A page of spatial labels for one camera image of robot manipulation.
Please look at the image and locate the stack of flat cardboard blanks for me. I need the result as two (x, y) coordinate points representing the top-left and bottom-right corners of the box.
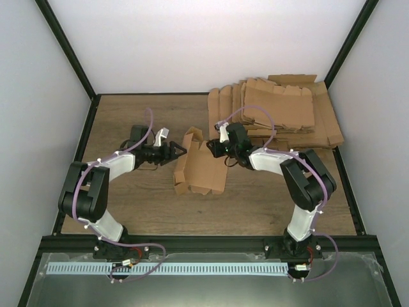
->
(207, 74), (344, 150)

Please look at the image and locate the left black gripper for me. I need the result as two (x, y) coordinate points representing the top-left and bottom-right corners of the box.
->
(143, 141), (187, 166)

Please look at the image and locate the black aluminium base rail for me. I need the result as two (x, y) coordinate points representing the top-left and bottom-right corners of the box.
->
(41, 235), (378, 256)

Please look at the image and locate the clear plastic sheet cover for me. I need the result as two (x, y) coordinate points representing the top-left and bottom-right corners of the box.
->
(19, 252), (392, 306)

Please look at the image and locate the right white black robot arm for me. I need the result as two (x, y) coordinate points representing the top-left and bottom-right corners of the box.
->
(206, 121), (337, 258)

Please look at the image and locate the light blue slotted cable duct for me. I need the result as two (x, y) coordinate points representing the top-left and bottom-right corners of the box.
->
(45, 262), (288, 276)

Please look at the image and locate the brown cardboard box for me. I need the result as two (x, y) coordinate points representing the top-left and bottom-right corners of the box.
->
(173, 127), (228, 195)

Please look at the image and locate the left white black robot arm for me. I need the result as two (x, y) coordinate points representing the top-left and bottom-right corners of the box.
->
(58, 125), (187, 258)

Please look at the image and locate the black frame post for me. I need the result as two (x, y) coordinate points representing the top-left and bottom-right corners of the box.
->
(324, 0), (379, 89)
(35, 0), (97, 100)

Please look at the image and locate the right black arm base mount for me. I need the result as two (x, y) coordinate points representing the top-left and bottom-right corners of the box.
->
(263, 236), (322, 262)

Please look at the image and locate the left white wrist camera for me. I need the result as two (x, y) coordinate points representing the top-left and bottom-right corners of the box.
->
(153, 127), (169, 147)

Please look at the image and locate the black frame post right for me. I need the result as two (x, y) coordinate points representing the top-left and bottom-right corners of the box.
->
(324, 0), (379, 89)

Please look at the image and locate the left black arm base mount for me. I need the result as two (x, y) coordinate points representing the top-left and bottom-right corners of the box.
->
(93, 241), (149, 261)

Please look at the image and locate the black frame post left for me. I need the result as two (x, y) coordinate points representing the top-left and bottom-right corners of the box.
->
(35, 0), (97, 100)

